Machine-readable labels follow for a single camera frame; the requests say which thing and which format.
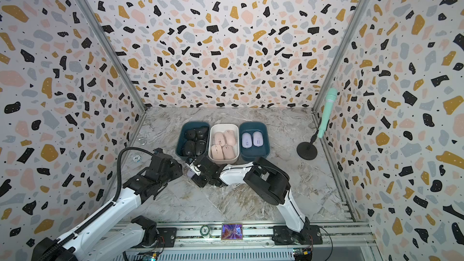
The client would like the purple mouse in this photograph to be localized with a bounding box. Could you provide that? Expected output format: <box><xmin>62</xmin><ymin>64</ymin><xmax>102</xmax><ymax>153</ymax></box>
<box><xmin>241</xmin><ymin>132</ymin><xmax>253</xmax><ymax>149</ymax></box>
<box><xmin>252</xmin><ymin>130</ymin><xmax>264</xmax><ymax>147</ymax></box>
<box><xmin>187</xmin><ymin>169</ymin><xmax>196</xmax><ymax>178</ymax></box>

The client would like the pink mouse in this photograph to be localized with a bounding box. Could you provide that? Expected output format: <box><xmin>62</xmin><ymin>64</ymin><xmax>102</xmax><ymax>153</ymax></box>
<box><xmin>210</xmin><ymin>145</ymin><xmax>224</xmax><ymax>160</ymax></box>
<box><xmin>213</xmin><ymin>132</ymin><xmax>227</xmax><ymax>147</ymax></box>
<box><xmin>222</xmin><ymin>145</ymin><xmax>236</xmax><ymax>160</ymax></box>
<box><xmin>223</xmin><ymin>129</ymin><xmax>237</xmax><ymax>146</ymax></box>

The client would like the black mouse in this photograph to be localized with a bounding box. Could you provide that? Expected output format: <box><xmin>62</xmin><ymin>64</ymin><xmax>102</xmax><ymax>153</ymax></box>
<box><xmin>181</xmin><ymin>140</ymin><xmax>196</xmax><ymax>157</ymax></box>
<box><xmin>184</xmin><ymin>129</ymin><xmax>197</xmax><ymax>141</ymax></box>
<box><xmin>195</xmin><ymin>140</ymin><xmax>207</xmax><ymax>156</ymax></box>
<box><xmin>195</xmin><ymin>126</ymin><xmax>209</xmax><ymax>140</ymax></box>

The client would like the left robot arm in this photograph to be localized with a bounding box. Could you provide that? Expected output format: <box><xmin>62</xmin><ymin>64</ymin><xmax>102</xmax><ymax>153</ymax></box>
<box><xmin>31</xmin><ymin>149</ymin><xmax>182</xmax><ymax>261</ymax></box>

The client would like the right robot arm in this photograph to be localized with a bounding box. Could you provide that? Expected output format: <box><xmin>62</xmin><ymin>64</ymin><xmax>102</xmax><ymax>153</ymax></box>
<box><xmin>186</xmin><ymin>157</ymin><xmax>312</xmax><ymax>245</ymax></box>

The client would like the white storage box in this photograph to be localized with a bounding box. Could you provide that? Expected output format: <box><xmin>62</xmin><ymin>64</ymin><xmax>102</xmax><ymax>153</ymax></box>
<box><xmin>208</xmin><ymin>123</ymin><xmax>240</xmax><ymax>165</ymax></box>

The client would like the left teal storage box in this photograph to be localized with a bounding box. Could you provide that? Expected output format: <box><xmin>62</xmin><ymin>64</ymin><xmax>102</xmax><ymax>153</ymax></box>
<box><xmin>176</xmin><ymin>122</ymin><xmax>210</xmax><ymax>160</ymax></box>

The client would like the teal storage box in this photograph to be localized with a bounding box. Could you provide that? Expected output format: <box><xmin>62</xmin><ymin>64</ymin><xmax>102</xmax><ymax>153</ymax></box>
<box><xmin>239</xmin><ymin>122</ymin><xmax>270</xmax><ymax>161</ymax></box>
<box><xmin>176</xmin><ymin>122</ymin><xmax>210</xmax><ymax>160</ymax></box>

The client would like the right teal storage box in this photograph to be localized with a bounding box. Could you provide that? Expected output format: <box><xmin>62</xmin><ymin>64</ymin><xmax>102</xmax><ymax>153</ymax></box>
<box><xmin>239</xmin><ymin>122</ymin><xmax>270</xmax><ymax>161</ymax></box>

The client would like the round green button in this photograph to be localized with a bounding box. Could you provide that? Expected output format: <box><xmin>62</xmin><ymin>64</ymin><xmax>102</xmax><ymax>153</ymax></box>
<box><xmin>200</xmin><ymin>225</ymin><xmax>211</xmax><ymax>239</ymax></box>

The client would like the small colourful screen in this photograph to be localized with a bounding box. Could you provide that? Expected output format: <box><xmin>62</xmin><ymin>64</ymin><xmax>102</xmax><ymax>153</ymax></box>
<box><xmin>221</xmin><ymin>224</ymin><xmax>244</xmax><ymax>240</ymax></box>

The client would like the green microphone on stand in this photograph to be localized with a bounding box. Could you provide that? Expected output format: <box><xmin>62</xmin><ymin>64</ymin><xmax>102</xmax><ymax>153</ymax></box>
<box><xmin>297</xmin><ymin>88</ymin><xmax>337</xmax><ymax>161</ymax></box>

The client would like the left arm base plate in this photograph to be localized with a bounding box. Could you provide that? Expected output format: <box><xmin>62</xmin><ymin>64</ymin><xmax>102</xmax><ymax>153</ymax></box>
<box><xmin>135</xmin><ymin>227</ymin><xmax>178</xmax><ymax>250</ymax></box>

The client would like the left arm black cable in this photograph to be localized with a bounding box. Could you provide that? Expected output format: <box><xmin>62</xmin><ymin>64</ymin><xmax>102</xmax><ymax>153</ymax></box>
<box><xmin>36</xmin><ymin>146</ymin><xmax>155</xmax><ymax>261</ymax></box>

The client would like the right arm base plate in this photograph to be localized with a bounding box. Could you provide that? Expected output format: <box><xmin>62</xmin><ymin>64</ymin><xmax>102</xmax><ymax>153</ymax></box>
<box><xmin>272</xmin><ymin>225</ymin><xmax>323</xmax><ymax>246</ymax></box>

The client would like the aluminium front rail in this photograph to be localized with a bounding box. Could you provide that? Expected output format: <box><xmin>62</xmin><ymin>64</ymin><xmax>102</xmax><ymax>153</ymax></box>
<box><xmin>77</xmin><ymin>220</ymin><xmax>374</xmax><ymax>261</ymax></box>

